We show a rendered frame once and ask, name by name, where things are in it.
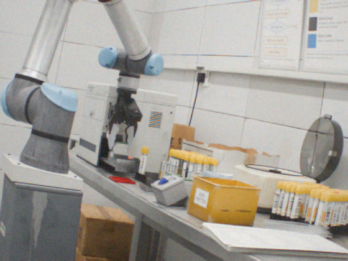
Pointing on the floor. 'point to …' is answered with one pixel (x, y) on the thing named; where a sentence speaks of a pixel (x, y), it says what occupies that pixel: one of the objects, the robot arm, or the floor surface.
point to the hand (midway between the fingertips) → (119, 147)
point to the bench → (171, 220)
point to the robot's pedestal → (38, 222)
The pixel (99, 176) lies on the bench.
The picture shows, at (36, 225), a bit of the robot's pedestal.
